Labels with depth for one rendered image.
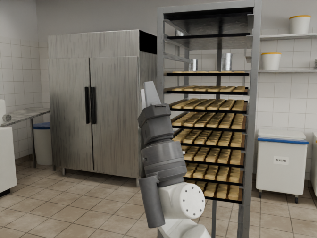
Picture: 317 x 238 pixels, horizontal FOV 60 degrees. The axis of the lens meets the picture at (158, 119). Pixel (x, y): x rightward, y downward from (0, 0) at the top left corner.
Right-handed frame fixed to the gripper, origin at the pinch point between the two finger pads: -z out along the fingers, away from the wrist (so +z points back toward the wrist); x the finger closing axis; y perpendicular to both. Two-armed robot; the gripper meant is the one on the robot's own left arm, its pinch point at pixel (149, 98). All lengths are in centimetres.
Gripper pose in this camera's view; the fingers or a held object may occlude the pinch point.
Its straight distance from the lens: 61.9
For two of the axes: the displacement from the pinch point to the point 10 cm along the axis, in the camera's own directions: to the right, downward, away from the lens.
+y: -9.5, 1.7, -2.6
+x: 2.2, -2.4, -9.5
